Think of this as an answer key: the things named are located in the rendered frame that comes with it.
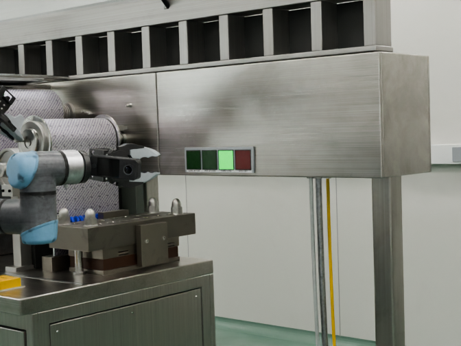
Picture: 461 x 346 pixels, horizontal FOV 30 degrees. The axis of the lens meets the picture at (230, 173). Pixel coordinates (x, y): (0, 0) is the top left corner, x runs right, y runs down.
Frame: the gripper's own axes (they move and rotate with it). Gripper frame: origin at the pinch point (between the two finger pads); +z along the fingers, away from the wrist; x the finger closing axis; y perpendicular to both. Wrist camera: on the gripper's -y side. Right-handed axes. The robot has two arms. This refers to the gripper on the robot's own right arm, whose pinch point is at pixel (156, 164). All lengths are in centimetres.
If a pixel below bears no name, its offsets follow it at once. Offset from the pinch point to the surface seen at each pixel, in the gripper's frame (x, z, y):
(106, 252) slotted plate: 25.6, 4.1, 26.3
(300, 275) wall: 94, 248, 185
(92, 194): 14, 13, 47
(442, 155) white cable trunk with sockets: 15, 255, 96
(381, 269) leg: 28, 57, -22
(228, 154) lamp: 0.2, 34.9, 14.2
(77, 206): 16.5, 7.9, 46.5
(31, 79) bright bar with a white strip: -18, 12, 81
